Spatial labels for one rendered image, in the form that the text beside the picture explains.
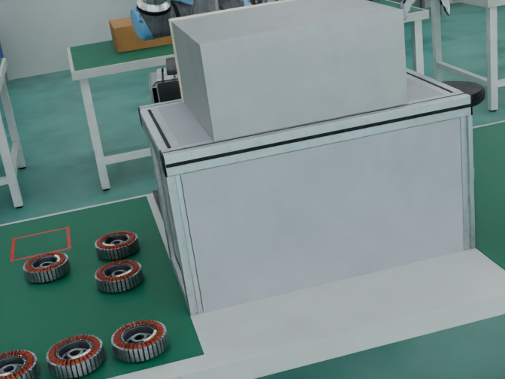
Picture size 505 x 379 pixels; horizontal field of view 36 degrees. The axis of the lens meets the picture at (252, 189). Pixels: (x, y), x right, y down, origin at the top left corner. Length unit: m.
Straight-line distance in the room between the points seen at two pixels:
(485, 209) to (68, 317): 1.07
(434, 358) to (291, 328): 1.28
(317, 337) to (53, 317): 0.61
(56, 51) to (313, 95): 7.21
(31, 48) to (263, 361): 7.39
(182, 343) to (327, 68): 0.64
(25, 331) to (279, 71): 0.79
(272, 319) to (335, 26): 0.62
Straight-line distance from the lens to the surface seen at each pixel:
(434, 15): 5.98
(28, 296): 1.95
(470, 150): 1.78
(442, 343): 2.90
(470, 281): 1.74
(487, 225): 1.99
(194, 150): 1.56
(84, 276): 1.98
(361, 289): 1.72
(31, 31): 8.70
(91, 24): 8.70
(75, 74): 4.55
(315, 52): 1.61
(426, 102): 1.71
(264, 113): 1.60
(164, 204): 1.86
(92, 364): 1.58
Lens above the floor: 1.59
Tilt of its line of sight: 21 degrees down
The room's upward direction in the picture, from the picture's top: 8 degrees counter-clockwise
